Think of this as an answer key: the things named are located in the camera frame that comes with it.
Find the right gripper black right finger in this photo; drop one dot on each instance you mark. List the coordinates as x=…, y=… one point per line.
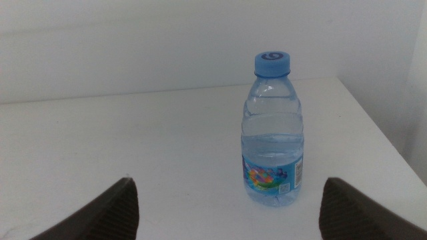
x=353, y=216

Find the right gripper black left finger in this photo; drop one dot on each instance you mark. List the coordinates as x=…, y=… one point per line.
x=106, y=216

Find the clear water bottle blue cap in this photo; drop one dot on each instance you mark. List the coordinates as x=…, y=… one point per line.
x=272, y=143

